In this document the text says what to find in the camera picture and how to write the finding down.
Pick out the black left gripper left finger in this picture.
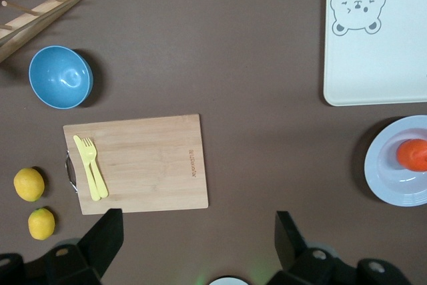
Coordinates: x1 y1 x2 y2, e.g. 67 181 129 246
43 208 125 285

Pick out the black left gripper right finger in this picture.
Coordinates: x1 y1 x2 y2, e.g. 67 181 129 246
268 211 358 285

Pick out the orange fruit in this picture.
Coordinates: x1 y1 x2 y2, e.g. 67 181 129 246
396 138 427 172

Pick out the white round plate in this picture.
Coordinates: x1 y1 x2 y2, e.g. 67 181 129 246
363 114 427 207

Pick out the small yellow lemon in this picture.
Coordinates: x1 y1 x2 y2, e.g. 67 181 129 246
27 207 56 241

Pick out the yellow plastic fork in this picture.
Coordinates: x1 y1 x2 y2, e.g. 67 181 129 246
81 137 109 199

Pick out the yellow plastic knife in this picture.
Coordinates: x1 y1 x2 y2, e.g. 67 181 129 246
73 135 101 202

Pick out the wooden cutting board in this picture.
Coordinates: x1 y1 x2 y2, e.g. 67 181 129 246
63 113 209 216

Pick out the large yellow lemon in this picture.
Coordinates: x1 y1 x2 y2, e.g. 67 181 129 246
13 167 45 203

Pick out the blue bowl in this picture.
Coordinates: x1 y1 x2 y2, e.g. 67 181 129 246
28 45 94 109

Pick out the brown table cover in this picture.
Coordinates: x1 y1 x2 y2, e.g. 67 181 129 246
0 0 427 285

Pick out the cream bear print tray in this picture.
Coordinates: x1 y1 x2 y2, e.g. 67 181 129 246
322 0 427 107

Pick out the wooden peg drying rack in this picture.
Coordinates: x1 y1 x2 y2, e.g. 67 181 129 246
0 0 93 64

